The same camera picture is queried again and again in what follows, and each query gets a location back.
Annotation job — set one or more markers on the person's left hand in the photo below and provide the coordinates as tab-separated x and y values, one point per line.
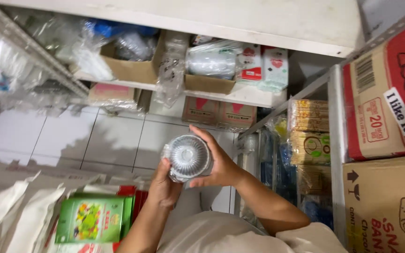
167	189

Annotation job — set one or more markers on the person's right hand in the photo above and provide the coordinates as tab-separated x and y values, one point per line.
223	165

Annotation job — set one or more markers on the stack of clear cups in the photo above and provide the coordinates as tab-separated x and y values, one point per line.
187	156

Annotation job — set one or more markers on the red packets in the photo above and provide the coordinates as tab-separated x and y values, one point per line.
139	200

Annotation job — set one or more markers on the brown carton with red mark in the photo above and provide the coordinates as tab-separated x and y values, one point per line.
237	116
200	110

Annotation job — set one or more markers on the person's white shirt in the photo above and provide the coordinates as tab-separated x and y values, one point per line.
223	235

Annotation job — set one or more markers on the green printed box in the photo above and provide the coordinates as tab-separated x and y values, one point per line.
90	219

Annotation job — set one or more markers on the white shelf with goods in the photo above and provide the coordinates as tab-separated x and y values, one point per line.
206	59

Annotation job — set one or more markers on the wrapped pink box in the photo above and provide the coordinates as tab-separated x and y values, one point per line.
113	95

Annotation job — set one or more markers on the white rack with cartons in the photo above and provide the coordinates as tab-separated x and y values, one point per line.
374	123

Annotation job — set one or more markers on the heap of white sacks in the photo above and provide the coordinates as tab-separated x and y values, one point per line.
9	214

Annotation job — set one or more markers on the metal rack with plastic bags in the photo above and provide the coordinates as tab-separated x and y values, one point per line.
9	63

